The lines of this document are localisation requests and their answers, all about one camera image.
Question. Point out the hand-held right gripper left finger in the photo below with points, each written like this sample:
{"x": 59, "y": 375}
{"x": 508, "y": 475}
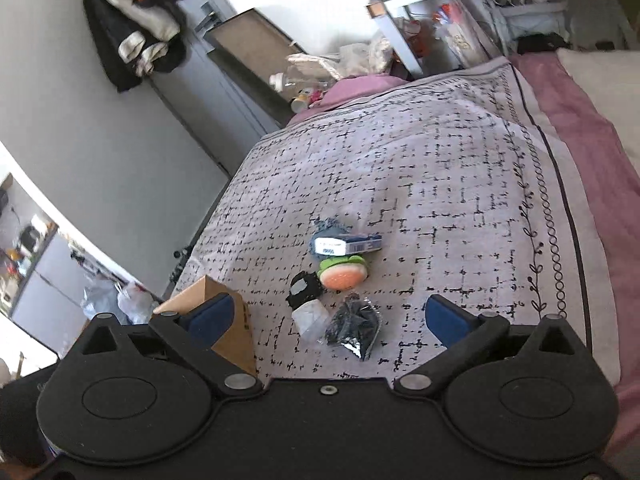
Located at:
{"x": 212, "y": 317}

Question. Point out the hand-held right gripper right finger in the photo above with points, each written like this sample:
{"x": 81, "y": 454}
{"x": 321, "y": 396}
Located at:
{"x": 445, "y": 319}

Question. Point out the brown cardboard box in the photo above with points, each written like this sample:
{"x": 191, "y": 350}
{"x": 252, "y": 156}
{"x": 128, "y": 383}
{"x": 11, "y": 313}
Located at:
{"x": 232, "y": 332}

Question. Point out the black plush toy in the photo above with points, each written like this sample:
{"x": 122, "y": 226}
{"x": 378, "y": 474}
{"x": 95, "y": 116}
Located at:
{"x": 304, "y": 290}

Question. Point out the clear plastic pouch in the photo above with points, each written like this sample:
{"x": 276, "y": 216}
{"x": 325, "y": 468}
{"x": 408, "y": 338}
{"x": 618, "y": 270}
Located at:
{"x": 310, "y": 321}

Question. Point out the green and orange plush toy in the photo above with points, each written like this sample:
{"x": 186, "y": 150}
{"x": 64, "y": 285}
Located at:
{"x": 345, "y": 274}

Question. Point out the blue and white pack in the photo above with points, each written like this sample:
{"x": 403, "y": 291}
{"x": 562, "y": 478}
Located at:
{"x": 350, "y": 245}

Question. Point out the grey blue plush toy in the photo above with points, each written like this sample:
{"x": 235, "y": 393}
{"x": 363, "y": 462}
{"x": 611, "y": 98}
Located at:
{"x": 330, "y": 225}

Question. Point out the white plastic bag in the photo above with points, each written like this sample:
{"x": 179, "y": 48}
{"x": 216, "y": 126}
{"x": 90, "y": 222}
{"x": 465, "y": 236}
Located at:
{"x": 137, "y": 302}

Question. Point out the grey plastic bag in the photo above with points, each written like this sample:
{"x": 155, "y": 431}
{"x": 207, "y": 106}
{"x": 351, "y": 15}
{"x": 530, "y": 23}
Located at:
{"x": 102, "y": 302}

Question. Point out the black and white printed blanket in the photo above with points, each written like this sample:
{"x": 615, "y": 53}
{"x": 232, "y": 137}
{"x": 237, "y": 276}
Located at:
{"x": 425, "y": 170}

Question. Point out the grey kitchen cabinet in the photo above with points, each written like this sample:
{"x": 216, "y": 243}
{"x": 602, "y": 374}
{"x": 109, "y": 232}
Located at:
{"x": 45, "y": 280}

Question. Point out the grey door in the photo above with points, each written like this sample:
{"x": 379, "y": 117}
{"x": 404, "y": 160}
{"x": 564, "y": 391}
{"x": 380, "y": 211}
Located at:
{"x": 225, "y": 95}

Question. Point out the paper cup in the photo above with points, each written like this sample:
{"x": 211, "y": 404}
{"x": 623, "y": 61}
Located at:
{"x": 300, "y": 103}

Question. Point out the clear plastic bottle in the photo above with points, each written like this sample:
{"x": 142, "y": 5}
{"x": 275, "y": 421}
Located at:
{"x": 300, "y": 81}

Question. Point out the flat brown cardboard sheet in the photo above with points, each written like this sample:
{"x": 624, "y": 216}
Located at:
{"x": 255, "y": 45}

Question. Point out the pile of crumpled plastic bags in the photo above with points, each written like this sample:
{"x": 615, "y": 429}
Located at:
{"x": 365, "y": 55}

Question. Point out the beige duvet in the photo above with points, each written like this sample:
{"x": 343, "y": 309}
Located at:
{"x": 605, "y": 85}

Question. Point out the black cloth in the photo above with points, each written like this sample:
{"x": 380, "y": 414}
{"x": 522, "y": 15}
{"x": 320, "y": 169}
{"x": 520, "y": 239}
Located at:
{"x": 542, "y": 42}

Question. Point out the hanging black and cream clothes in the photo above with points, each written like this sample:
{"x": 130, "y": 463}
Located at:
{"x": 130, "y": 35}

